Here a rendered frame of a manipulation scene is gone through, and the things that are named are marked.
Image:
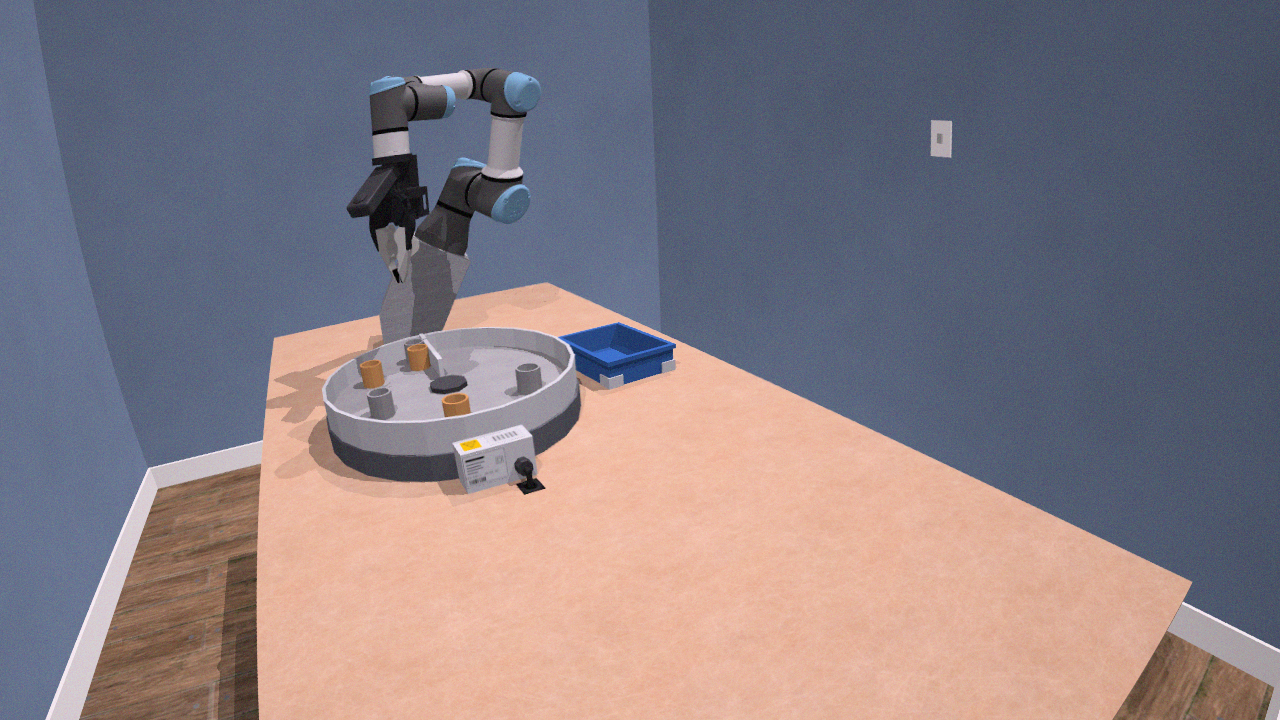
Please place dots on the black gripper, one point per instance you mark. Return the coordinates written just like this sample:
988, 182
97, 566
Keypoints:
396, 208

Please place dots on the grey round turntable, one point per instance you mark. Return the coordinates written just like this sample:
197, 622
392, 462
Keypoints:
483, 449

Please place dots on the grey metal sleeve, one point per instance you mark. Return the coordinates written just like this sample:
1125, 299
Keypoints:
381, 407
410, 343
528, 380

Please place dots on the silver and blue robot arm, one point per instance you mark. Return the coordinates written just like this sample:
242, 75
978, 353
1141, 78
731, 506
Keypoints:
494, 190

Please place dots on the blue crate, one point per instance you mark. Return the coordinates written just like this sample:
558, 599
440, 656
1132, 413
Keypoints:
617, 354

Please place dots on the bronze bushing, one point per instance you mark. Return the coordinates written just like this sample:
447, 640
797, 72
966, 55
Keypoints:
452, 408
418, 357
372, 376

